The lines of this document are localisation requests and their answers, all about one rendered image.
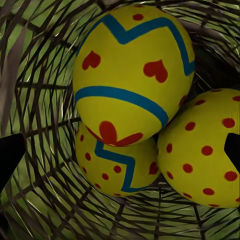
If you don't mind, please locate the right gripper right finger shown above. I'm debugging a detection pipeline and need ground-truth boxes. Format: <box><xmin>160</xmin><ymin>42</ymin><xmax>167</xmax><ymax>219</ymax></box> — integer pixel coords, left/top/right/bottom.
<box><xmin>224</xmin><ymin>132</ymin><xmax>240</xmax><ymax>173</ymax></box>

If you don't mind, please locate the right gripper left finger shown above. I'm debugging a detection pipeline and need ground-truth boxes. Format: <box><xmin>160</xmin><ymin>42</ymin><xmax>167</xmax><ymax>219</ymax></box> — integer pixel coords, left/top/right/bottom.
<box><xmin>0</xmin><ymin>133</ymin><xmax>26</xmax><ymax>193</ymax></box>

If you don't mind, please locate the wicker basket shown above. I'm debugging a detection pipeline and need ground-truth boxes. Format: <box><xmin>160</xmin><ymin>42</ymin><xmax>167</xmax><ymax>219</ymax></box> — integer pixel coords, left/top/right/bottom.
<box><xmin>0</xmin><ymin>0</ymin><xmax>240</xmax><ymax>240</ymax></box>

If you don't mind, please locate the easter egg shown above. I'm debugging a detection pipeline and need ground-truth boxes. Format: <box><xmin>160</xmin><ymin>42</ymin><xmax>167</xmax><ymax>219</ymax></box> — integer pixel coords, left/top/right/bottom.
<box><xmin>70</xmin><ymin>2</ymin><xmax>198</xmax><ymax>148</ymax></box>
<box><xmin>156</xmin><ymin>87</ymin><xmax>240</xmax><ymax>209</ymax></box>
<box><xmin>74</xmin><ymin>121</ymin><xmax>161</xmax><ymax>198</ymax></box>

